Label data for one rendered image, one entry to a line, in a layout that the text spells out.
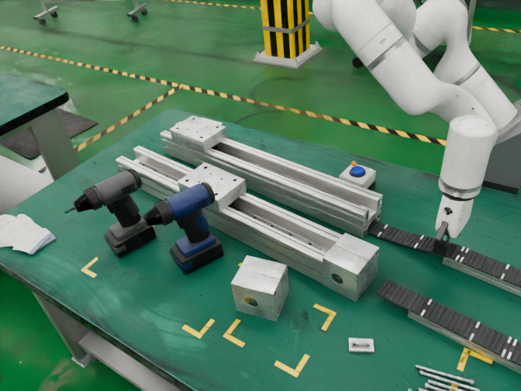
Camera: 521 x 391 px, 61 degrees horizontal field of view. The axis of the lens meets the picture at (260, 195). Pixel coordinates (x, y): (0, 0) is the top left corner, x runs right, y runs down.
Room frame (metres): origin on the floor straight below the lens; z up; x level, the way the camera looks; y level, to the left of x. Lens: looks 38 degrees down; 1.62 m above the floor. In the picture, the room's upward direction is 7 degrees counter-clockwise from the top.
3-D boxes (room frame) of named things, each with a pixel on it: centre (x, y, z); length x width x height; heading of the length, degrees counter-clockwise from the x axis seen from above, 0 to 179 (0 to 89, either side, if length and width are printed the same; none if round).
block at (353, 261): (0.71, -0.20, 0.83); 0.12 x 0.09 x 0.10; 136
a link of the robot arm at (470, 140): (0.74, -0.43, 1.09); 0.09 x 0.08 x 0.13; 140
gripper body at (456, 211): (0.74, -0.43, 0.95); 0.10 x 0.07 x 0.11; 136
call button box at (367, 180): (1.04, -0.29, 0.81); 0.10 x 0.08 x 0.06; 136
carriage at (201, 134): (1.32, 0.18, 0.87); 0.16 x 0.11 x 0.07; 46
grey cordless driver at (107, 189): (0.92, 0.40, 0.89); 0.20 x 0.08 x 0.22; 125
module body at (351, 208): (1.15, 0.00, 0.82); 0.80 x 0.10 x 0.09; 46
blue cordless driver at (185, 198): (0.83, 0.21, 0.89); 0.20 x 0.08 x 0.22; 119
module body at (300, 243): (1.01, 0.13, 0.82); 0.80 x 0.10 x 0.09; 46
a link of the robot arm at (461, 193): (0.73, -0.43, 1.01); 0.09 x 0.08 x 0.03; 136
